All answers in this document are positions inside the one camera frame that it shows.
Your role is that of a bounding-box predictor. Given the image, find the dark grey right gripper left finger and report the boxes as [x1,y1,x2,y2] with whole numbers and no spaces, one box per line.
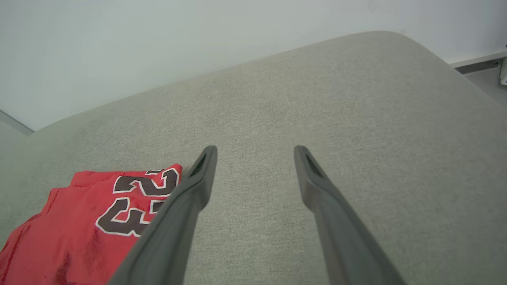
[108,145,218,285]

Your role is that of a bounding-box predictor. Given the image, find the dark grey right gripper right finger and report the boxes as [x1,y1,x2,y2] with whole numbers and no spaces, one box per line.
[294,145,405,285]

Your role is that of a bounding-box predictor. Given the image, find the red and white jersey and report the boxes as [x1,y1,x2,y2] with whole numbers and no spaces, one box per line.
[0,163,183,285]

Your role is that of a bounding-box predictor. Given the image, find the grey fabric sofa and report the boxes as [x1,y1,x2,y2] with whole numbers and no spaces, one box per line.
[0,31,507,285]

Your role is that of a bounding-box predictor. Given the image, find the white wall baseboard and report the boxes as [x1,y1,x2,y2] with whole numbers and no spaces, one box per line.
[0,110,35,137]
[449,49,507,74]

